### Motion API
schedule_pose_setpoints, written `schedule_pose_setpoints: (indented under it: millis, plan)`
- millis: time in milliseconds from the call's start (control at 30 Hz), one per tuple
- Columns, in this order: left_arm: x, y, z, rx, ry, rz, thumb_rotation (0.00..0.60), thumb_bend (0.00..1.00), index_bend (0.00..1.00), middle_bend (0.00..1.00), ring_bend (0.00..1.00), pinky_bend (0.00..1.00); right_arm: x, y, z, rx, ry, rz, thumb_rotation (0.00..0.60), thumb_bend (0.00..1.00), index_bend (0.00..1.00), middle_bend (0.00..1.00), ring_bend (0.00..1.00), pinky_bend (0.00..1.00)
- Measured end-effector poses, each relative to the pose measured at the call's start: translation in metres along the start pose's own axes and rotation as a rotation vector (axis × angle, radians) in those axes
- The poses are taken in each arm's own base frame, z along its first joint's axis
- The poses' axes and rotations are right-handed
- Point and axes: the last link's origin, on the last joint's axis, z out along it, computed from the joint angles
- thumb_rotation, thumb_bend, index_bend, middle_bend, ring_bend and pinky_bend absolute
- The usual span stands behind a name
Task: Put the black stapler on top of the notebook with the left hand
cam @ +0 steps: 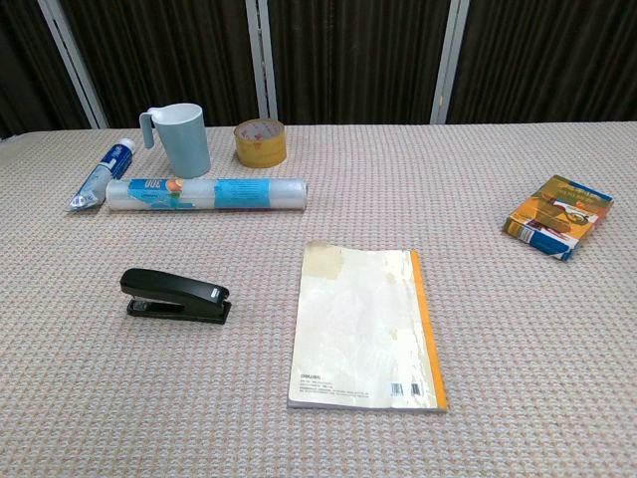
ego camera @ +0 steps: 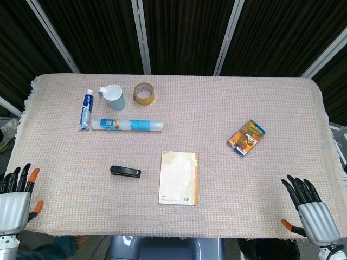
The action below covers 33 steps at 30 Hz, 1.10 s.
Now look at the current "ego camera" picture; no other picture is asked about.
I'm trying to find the grey partition post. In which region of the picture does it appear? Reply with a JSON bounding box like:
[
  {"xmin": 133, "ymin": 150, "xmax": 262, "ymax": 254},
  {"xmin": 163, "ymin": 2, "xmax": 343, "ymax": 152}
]
[
  {"xmin": 0, "ymin": 95, "xmax": 23, "ymax": 118},
  {"xmin": 300, "ymin": 26, "xmax": 347, "ymax": 79},
  {"xmin": 131, "ymin": 0, "xmax": 152, "ymax": 75},
  {"xmin": 26, "ymin": 0, "xmax": 80, "ymax": 74},
  {"xmin": 213, "ymin": 0, "xmax": 246, "ymax": 76}
]

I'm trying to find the beige shoe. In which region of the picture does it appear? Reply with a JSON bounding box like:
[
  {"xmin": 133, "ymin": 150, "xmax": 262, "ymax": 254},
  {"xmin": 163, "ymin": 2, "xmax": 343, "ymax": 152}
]
[{"xmin": 0, "ymin": 120, "xmax": 20, "ymax": 151}]

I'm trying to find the beige woven tablecloth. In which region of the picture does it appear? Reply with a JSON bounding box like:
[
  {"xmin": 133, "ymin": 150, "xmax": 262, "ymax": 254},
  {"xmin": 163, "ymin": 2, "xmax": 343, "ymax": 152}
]
[{"xmin": 4, "ymin": 73, "xmax": 347, "ymax": 241}]

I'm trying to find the yellow packing tape roll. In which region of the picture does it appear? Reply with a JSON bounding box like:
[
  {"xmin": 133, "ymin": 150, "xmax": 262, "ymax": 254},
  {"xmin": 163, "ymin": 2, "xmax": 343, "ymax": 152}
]
[{"xmin": 133, "ymin": 82, "xmax": 156, "ymax": 105}]

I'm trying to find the black stapler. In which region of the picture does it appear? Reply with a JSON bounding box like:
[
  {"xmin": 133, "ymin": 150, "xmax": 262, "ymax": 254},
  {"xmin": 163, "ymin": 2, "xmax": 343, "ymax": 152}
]
[{"xmin": 110, "ymin": 165, "xmax": 142, "ymax": 179}]

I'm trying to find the cream notebook with orange spine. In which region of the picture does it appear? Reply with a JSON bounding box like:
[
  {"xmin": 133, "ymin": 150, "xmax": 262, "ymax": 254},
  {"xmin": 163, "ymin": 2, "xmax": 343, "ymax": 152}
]
[{"xmin": 158, "ymin": 151, "xmax": 199, "ymax": 206}]

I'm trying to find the blue white toothpaste tube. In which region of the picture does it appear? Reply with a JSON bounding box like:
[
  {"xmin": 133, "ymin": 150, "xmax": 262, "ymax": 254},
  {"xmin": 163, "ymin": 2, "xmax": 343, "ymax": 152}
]
[{"xmin": 78, "ymin": 89, "xmax": 94, "ymax": 132}]

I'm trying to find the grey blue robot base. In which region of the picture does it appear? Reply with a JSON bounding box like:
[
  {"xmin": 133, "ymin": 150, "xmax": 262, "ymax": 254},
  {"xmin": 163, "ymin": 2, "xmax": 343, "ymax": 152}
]
[{"xmin": 104, "ymin": 235, "xmax": 226, "ymax": 260}]

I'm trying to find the dark blue garment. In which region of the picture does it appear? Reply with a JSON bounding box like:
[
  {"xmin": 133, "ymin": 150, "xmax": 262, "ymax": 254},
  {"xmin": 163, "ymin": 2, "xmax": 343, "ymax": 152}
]
[{"xmin": 16, "ymin": 235, "xmax": 79, "ymax": 260}]

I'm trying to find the light blue plastic mug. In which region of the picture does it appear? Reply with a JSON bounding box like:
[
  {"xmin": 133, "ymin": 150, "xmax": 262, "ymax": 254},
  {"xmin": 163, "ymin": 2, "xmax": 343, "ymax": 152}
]
[{"xmin": 97, "ymin": 83, "xmax": 126, "ymax": 112}]

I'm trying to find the orange blue cardboard box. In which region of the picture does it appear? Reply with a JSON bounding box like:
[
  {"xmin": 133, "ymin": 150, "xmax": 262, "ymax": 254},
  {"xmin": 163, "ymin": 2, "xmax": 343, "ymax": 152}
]
[{"xmin": 227, "ymin": 119, "xmax": 266, "ymax": 158}]

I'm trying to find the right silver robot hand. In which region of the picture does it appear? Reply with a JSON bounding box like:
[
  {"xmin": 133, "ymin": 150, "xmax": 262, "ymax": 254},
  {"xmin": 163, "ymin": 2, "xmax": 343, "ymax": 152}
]
[{"xmin": 280, "ymin": 174, "xmax": 341, "ymax": 246}]

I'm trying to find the plastic wrap roll blue label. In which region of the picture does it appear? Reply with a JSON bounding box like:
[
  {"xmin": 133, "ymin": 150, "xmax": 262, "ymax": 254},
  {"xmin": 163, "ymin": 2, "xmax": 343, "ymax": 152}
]
[{"xmin": 92, "ymin": 118, "xmax": 164, "ymax": 134}]

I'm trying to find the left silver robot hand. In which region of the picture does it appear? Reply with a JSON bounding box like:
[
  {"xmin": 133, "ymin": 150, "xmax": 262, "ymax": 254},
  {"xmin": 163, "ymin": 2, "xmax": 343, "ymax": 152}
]
[{"xmin": 0, "ymin": 163, "xmax": 44, "ymax": 236}]

